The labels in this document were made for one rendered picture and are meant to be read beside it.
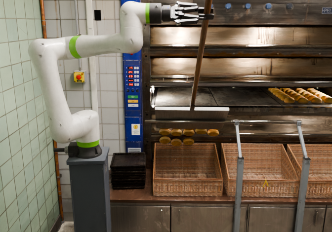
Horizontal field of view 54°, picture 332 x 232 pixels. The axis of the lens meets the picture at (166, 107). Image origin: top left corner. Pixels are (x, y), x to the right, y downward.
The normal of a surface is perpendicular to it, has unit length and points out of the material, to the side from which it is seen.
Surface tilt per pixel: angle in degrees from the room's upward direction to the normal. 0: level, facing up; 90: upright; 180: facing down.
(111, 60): 90
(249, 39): 70
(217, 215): 90
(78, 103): 90
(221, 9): 90
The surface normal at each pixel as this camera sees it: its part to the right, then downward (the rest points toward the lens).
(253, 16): -0.02, 0.25
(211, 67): -0.02, -0.09
